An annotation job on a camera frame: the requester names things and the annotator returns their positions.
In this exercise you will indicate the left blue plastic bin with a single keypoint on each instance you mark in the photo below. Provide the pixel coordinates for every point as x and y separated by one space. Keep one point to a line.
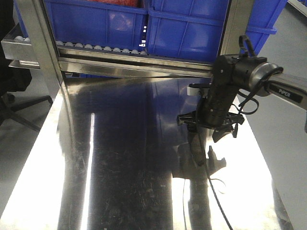
97 23

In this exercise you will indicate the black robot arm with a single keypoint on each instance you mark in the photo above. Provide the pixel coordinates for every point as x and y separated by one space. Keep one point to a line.
236 80

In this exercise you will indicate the black office chair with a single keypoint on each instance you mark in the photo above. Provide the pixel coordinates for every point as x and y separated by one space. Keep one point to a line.
12 79

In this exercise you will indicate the blue plastic bin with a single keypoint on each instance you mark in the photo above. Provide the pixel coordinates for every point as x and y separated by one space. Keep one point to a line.
97 23
192 29

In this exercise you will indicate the red material in bin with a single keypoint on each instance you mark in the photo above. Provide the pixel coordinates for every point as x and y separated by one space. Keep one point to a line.
130 3

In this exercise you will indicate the right blue plastic bin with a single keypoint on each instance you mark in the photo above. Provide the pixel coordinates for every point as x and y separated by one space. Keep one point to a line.
192 29

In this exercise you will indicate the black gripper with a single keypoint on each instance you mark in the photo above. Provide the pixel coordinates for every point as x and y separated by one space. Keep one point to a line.
229 125

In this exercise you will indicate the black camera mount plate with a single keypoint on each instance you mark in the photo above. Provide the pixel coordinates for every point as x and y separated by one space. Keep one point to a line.
198 89

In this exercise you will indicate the stainless steel roller rack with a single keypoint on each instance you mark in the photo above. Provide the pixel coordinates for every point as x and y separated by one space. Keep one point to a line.
41 52

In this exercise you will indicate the grey brake pad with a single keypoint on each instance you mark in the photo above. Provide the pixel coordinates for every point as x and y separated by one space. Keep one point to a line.
196 148

